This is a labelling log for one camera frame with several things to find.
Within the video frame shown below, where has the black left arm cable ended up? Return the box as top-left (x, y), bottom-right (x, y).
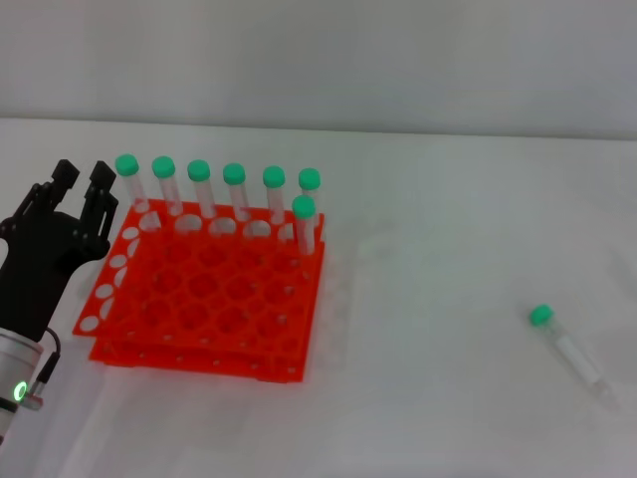
top-left (27, 327), bottom-right (64, 412)

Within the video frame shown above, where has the orange test tube rack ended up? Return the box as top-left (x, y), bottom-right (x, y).
top-left (72, 198), bottom-right (327, 384)

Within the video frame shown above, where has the green-capped clear test tube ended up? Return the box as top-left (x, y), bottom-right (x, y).
top-left (292, 195), bottom-right (319, 258)
top-left (262, 165), bottom-right (288, 226)
top-left (187, 158), bottom-right (220, 223)
top-left (222, 162), bottom-right (254, 223)
top-left (151, 155), bottom-right (183, 217)
top-left (114, 152), bottom-right (151, 216)
top-left (529, 304), bottom-right (620, 409)
top-left (298, 167), bottom-right (322, 225)

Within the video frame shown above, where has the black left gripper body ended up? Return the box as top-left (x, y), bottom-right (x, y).
top-left (0, 207), bottom-right (113, 343)

